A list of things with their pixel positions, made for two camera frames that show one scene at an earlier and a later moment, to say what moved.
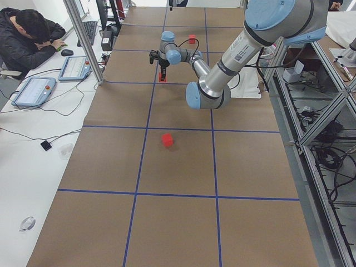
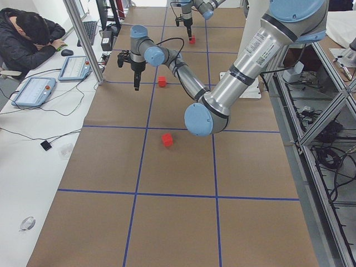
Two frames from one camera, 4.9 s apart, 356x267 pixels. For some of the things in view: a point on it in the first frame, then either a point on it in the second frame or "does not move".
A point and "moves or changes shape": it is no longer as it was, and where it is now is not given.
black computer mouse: [67, 52] does not move
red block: [192, 36] does not move
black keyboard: [90, 27] does not move
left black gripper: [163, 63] → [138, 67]
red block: [161, 79] moves or changes shape
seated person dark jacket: [26, 39] does not move
